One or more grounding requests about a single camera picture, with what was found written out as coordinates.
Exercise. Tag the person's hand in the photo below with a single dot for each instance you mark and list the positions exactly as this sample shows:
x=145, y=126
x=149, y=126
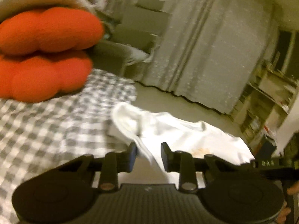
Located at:
x=286, y=210

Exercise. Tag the grey white checkered bedsheet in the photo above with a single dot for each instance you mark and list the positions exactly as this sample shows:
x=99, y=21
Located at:
x=36, y=137

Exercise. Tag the grey star patterned curtain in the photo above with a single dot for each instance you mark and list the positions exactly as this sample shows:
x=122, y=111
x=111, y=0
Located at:
x=209, y=48

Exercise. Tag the upper red plush cushion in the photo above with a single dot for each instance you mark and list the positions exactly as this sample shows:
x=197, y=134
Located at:
x=50, y=30

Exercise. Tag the wooden shelf unit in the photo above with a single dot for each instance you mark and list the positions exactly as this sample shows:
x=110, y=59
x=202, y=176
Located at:
x=271, y=89

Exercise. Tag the white long sleeve shirt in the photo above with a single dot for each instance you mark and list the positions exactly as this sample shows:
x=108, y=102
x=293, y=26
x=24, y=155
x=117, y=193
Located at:
x=148, y=130

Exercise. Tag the grey white office chair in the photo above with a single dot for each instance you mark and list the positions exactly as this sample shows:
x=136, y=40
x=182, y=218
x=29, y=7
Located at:
x=141, y=29

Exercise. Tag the red plush cushion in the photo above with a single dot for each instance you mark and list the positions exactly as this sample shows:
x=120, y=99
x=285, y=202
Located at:
x=41, y=76
x=50, y=30

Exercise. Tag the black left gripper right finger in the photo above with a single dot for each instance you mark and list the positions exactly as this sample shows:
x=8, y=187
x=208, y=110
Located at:
x=182, y=163

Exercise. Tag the lower red plush cushion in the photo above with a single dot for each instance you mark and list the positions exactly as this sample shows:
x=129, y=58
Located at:
x=41, y=76

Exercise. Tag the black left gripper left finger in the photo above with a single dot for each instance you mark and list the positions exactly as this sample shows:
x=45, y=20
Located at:
x=115, y=163

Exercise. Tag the black bag on floor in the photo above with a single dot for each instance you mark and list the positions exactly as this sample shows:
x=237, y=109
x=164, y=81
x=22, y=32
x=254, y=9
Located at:
x=265, y=148

